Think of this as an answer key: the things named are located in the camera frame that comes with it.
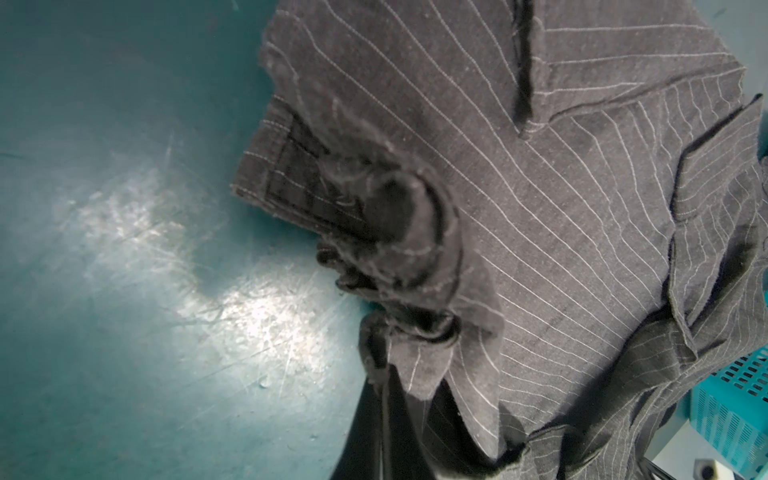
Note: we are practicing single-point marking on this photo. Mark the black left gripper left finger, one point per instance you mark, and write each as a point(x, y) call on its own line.
point(362, 457)

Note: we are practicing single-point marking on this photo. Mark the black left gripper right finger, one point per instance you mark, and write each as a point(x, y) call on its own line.
point(408, 444)

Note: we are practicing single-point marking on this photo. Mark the dark grey striped shirt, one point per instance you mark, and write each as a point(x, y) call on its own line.
point(557, 206)

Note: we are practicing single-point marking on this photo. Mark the teal plastic basket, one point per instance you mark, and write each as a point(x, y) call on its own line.
point(729, 410)

